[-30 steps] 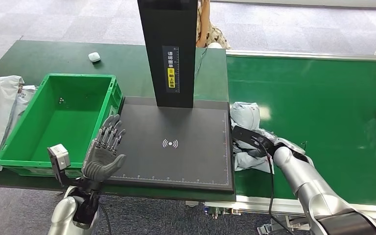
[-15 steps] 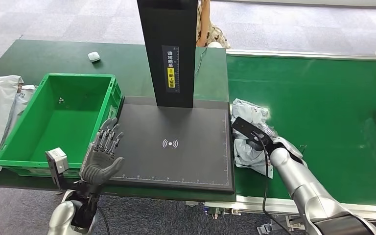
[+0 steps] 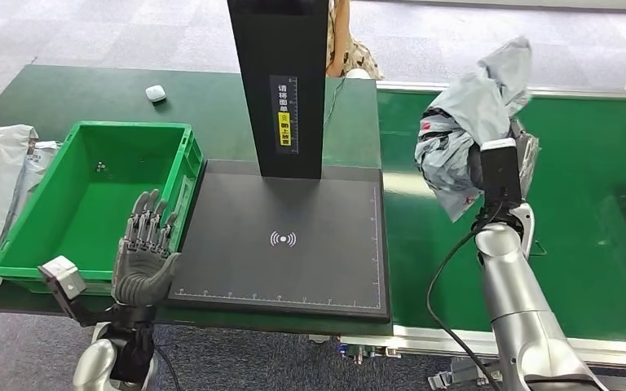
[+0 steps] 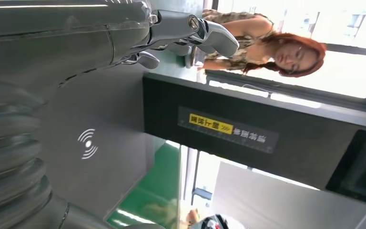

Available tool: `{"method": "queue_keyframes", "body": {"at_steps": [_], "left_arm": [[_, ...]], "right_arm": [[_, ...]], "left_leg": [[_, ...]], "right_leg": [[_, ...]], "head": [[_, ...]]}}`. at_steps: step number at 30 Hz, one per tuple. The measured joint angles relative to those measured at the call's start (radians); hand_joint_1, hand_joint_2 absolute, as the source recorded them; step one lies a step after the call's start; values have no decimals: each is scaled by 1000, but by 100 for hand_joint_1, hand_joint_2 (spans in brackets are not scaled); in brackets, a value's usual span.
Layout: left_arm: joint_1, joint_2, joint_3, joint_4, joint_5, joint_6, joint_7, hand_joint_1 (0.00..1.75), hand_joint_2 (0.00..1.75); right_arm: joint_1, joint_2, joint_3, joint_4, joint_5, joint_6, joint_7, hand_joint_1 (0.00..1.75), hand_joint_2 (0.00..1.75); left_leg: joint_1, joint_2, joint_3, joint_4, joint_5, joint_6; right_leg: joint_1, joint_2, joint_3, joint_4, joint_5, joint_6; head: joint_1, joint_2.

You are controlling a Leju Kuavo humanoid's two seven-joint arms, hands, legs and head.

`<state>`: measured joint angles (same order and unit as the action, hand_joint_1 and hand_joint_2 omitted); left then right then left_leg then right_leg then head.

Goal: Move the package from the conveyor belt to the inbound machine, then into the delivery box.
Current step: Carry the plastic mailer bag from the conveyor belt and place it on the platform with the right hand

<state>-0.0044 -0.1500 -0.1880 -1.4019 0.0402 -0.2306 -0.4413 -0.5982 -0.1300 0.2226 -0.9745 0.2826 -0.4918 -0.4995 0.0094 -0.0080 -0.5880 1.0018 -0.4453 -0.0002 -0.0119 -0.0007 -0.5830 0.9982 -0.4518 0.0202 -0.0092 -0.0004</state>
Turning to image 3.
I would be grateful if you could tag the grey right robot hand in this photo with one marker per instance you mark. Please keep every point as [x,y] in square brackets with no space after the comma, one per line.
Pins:
[529,156]

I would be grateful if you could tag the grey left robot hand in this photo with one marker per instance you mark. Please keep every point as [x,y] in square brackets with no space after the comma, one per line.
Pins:
[143,270]

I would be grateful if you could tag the pale plastic courier package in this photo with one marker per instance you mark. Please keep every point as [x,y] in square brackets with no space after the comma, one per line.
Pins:
[464,108]

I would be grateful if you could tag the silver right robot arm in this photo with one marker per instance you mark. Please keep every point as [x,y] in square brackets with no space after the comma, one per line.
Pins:
[513,291]

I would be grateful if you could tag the black inbound scanner machine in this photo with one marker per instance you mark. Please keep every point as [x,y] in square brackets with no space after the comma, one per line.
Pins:
[270,259]

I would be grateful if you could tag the green plastic crate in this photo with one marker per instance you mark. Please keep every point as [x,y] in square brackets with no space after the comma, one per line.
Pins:
[102,216]

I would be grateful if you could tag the grey courier bag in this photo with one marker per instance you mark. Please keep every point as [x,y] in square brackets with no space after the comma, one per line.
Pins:
[37,162]

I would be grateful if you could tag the small white earbuds case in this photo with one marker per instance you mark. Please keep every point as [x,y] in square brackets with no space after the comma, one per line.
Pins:
[156,93]

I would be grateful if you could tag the dark green table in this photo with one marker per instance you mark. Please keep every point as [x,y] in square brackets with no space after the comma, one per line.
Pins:
[75,92]

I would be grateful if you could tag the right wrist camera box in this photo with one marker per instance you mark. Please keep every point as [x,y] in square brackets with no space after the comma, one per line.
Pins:
[499,172]

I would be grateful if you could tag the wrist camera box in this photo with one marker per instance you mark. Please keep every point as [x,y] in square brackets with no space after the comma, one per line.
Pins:
[64,275]
[499,172]

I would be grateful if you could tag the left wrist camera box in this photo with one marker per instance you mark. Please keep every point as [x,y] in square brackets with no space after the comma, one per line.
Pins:
[64,275]

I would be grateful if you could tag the metal conveyor bracket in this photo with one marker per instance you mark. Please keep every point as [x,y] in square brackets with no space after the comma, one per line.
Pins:
[367,349]
[461,375]

